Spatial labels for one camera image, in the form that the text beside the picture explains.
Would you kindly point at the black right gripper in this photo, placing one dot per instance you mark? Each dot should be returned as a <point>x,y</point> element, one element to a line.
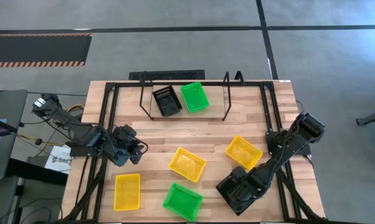
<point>246,183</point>

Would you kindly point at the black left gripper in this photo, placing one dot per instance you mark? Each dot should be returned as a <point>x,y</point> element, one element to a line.
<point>125,149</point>

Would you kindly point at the black plastic basket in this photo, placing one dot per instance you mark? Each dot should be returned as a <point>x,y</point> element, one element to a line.
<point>167,102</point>
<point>237,207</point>

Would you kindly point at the yellow plastic basket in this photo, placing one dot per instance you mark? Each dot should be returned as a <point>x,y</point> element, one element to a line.
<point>187,165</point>
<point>127,193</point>
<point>243,152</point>

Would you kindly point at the green plastic basket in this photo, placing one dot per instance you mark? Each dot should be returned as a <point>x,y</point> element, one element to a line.
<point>195,98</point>
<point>182,202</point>

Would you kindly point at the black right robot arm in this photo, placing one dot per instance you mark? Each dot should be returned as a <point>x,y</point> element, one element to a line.
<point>283,152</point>

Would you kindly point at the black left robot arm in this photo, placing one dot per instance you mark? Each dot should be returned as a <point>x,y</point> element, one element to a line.
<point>78,132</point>

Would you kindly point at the white printed paper sheet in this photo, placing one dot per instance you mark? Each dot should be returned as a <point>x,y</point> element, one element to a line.
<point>58,160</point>

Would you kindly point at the black perforated floor strip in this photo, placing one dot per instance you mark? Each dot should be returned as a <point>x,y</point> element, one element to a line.
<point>174,74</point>

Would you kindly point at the black hazard-striped floor mat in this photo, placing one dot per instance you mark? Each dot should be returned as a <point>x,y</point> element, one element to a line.
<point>38,49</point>

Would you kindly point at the black aluminium table frame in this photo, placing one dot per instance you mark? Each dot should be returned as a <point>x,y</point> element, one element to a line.
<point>128,84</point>

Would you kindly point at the black metal rack frame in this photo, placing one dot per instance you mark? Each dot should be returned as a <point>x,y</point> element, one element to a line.
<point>216,102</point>

